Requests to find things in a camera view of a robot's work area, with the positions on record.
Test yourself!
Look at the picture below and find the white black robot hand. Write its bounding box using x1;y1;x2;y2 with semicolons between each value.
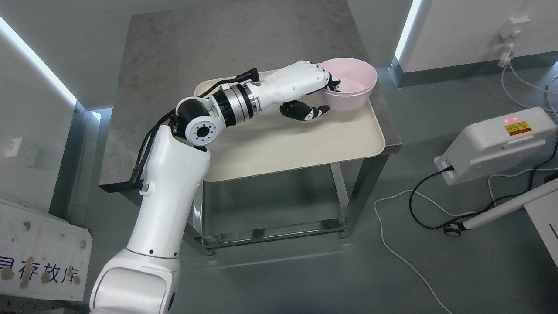
245;60;342;121

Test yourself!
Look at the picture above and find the pink bowl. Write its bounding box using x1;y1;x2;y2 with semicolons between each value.
319;80;375;112
319;58;378;96

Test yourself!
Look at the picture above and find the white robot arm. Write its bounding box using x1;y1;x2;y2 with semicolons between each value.
89;69;260;314

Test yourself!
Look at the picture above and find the cream plastic tray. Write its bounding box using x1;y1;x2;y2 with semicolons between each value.
204;102;385;182

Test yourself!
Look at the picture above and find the white device box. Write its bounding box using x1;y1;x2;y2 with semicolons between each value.
434;107;557;186

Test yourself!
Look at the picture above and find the white caster leg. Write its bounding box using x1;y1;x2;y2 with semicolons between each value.
444;174;558;237

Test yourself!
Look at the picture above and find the steel table frame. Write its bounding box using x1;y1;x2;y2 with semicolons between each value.
99;0;411;235

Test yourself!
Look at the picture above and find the white floor cable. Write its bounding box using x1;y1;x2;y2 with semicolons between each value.
374;168;558;314

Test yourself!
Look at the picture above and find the wall socket with plug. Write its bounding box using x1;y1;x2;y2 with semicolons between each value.
497;15;531;68

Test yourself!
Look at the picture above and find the black power cable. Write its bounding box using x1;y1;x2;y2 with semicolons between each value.
409;137;558;230

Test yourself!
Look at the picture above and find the white wall switch box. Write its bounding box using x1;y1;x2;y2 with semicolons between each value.
0;137;39;167

